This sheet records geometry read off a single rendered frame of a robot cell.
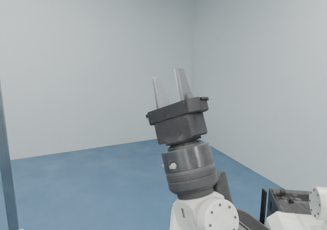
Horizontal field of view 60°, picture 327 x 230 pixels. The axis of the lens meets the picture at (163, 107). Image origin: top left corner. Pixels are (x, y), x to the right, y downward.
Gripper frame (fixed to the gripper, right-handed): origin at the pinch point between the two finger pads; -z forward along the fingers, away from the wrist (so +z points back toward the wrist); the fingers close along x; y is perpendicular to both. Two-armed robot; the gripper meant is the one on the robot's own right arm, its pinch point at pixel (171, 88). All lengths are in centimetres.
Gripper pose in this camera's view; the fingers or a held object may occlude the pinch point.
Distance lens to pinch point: 52.3
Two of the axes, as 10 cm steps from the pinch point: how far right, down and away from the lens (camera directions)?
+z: 2.2, 9.7, -1.3
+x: 7.4, -2.5, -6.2
